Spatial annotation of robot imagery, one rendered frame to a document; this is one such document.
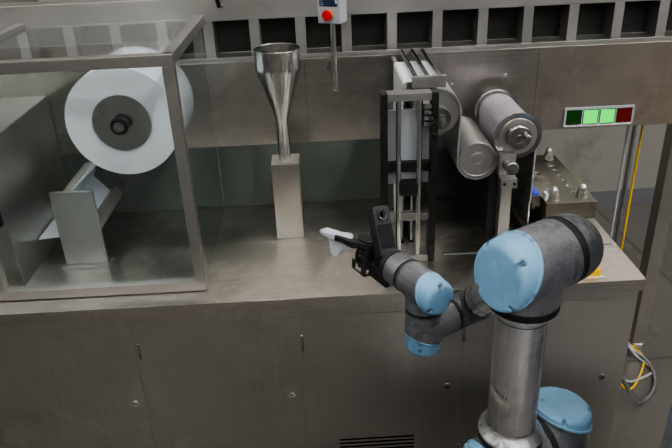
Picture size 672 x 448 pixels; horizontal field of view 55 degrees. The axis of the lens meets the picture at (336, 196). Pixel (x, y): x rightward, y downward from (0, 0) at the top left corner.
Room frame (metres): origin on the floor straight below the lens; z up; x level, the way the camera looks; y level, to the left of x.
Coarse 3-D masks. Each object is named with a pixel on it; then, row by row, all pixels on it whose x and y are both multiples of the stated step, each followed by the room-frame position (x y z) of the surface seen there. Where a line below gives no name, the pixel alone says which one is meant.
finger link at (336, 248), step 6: (324, 228) 1.32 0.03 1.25; (330, 228) 1.32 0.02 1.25; (324, 234) 1.31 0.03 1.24; (330, 234) 1.30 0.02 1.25; (336, 234) 1.29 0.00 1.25; (342, 234) 1.29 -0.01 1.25; (348, 234) 1.29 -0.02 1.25; (330, 240) 1.30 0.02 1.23; (330, 246) 1.30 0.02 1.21; (336, 246) 1.29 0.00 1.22; (342, 246) 1.29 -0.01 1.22; (336, 252) 1.29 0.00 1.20
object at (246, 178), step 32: (224, 160) 2.17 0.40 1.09; (256, 160) 2.18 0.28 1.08; (320, 160) 2.18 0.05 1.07; (352, 160) 2.18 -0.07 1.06; (448, 160) 2.19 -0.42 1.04; (224, 192) 2.17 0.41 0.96; (256, 192) 2.17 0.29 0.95; (320, 192) 2.18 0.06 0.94; (352, 192) 2.18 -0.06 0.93; (448, 192) 2.19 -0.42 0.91
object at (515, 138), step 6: (516, 126) 1.85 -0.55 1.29; (522, 126) 1.84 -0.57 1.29; (510, 132) 1.84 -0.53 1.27; (516, 132) 1.84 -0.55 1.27; (522, 132) 1.84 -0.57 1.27; (528, 132) 1.84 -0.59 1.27; (510, 138) 1.84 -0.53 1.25; (516, 138) 1.84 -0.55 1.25; (522, 138) 1.84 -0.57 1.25; (510, 144) 1.84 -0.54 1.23; (516, 144) 1.84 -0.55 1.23; (522, 144) 1.84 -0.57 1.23; (528, 144) 1.84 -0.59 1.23
